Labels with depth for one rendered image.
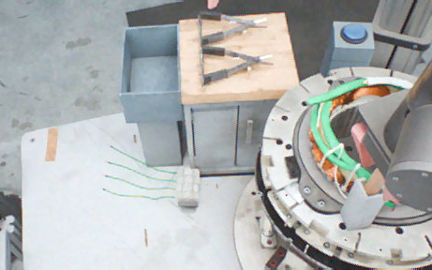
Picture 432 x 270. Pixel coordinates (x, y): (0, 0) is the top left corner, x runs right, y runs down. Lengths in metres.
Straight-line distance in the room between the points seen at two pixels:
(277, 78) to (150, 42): 0.27
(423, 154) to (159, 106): 0.56
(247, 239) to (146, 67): 0.40
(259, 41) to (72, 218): 0.53
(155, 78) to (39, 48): 1.68
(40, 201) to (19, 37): 1.70
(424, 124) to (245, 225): 0.63
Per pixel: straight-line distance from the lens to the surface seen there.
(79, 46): 2.51
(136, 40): 0.95
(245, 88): 0.81
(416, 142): 0.37
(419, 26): 1.15
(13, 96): 2.40
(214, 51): 0.83
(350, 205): 0.63
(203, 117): 0.87
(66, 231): 1.03
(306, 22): 2.53
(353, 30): 0.96
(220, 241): 0.97
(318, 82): 0.79
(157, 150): 1.00
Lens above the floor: 1.68
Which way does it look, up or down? 55 degrees down
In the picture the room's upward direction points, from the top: 9 degrees counter-clockwise
